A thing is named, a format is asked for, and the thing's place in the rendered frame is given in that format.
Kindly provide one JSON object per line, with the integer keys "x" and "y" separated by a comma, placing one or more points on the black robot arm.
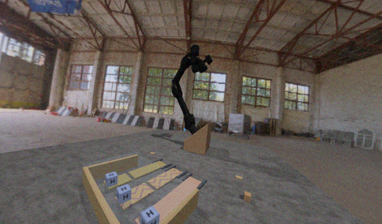
{"x": 177, "y": 92}

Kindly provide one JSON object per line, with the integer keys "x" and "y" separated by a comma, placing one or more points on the yellow flat strip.
{"x": 161, "y": 163}

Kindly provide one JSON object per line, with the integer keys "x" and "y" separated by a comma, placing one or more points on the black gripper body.
{"x": 208, "y": 59}

